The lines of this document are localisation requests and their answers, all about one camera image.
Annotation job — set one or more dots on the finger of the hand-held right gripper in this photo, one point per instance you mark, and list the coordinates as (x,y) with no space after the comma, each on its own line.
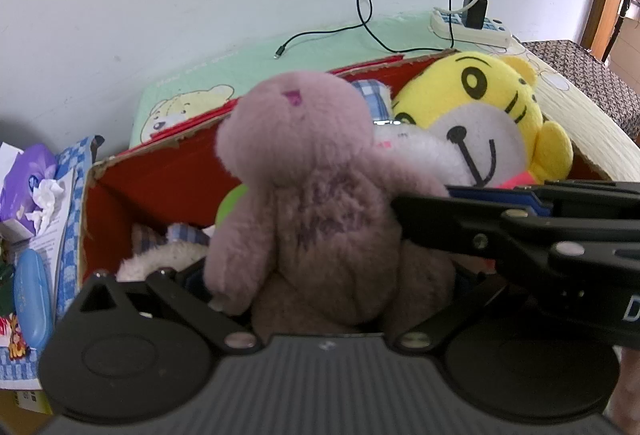
(450,225)
(500,196)

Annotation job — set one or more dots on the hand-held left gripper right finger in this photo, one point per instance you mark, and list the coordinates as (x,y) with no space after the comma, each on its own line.
(450,315)

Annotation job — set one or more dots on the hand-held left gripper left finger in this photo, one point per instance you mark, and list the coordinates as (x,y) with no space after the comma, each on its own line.
(180,290)

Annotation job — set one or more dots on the white plush bear blue bow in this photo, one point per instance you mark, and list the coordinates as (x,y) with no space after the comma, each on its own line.
(160,262)
(425,150)

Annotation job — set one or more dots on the green plush toy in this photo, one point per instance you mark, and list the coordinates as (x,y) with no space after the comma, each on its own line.
(231,210)

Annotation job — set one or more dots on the red cardboard box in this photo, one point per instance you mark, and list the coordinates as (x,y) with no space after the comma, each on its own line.
(165,185)

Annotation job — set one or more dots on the yellow plush tiger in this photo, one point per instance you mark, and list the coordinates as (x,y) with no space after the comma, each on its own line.
(450,80)

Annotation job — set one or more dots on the pink plush bear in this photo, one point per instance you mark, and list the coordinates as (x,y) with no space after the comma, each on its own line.
(320,195)

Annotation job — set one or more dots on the person's right forearm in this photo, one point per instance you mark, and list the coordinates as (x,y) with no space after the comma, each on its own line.
(631,395)

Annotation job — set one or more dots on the blue glasses case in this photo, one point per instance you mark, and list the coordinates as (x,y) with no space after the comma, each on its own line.
(32,300)

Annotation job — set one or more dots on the white power strip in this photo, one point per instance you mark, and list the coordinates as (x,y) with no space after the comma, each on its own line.
(492,35)

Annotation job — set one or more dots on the blue checkered packet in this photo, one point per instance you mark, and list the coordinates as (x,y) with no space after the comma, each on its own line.
(80,155)

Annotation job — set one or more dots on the black charger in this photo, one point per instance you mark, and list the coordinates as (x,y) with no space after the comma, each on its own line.
(475,10)

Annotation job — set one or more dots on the purple tissue pack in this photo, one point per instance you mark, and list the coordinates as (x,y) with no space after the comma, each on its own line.
(25,180)

